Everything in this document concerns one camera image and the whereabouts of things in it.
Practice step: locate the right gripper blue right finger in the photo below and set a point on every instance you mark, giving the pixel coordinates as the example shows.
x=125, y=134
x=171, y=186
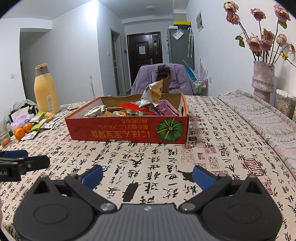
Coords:
x=203, y=178

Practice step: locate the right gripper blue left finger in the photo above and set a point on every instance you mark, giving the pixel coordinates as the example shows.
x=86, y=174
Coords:
x=92, y=177

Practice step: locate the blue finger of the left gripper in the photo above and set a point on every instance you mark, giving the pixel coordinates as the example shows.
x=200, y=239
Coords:
x=14, y=154

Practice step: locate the cracker snack packet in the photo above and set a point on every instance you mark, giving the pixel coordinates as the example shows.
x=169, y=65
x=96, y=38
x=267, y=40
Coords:
x=152, y=93

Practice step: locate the pink foil snack bag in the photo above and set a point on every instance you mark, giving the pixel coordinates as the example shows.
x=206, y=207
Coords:
x=165, y=108

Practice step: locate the orange tangerine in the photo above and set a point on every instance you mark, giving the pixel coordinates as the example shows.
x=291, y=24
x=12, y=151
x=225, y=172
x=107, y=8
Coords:
x=27, y=127
x=19, y=133

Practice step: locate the white sachet on table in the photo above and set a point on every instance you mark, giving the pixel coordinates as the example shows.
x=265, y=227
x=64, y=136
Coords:
x=29, y=136

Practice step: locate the purple plastic bag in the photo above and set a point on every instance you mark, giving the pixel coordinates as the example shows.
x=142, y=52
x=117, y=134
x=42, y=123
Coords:
x=20, y=118

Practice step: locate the green snack bar on table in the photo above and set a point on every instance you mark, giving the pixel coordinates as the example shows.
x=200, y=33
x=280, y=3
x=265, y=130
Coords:
x=39, y=116

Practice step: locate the calligraphy print tablecloth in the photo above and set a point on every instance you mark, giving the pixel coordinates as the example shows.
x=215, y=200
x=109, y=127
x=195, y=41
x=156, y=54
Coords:
x=219, y=140

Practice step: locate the yellow thermos bottle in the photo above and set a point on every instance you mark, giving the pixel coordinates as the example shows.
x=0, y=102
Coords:
x=45, y=90

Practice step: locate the silver cracker packets pile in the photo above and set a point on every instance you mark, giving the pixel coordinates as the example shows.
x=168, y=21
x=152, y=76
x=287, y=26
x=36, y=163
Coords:
x=97, y=111

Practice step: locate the orange pumpkin cardboard box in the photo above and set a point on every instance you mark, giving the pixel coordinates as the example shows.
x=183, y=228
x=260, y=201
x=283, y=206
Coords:
x=139, y=129

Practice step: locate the red snack bag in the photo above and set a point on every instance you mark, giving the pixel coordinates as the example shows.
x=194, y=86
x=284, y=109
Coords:
x=135, y=107

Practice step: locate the pink woven table runner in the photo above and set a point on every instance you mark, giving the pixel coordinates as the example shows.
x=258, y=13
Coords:
x=273, y=126

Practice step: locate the purple puffer jacket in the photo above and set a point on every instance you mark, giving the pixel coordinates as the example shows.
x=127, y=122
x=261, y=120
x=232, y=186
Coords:
x=175, y=79

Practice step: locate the white mop stick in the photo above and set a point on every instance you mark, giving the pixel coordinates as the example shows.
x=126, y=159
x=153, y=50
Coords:
x=92, y=88

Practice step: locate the clear jar of nuts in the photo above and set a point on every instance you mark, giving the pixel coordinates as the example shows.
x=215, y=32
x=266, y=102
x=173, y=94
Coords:
x=285, y=103

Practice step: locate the pink textured vase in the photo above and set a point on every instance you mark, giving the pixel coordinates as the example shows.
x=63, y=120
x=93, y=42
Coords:
x=262, y=80

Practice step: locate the wooden chair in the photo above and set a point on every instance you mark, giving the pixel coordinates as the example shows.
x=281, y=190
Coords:
x=165, y=76

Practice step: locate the grey refrigerator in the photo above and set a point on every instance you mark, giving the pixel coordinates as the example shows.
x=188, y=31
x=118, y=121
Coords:
x=178, y=46

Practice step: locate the dark entrance door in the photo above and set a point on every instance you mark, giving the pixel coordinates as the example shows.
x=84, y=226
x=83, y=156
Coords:
x=143, y=49

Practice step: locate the white umbrella on fridge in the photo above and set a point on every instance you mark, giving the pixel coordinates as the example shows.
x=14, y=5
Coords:
x=190, y=43

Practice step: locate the dried pink roses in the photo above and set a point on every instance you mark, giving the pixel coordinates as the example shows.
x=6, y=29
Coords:
x=267, y=47

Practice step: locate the yellow box on fridge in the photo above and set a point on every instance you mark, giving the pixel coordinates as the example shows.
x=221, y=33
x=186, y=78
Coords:
x=181, y=23

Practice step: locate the wall picture frame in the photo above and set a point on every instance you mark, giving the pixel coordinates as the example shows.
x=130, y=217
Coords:
x=199, y=21

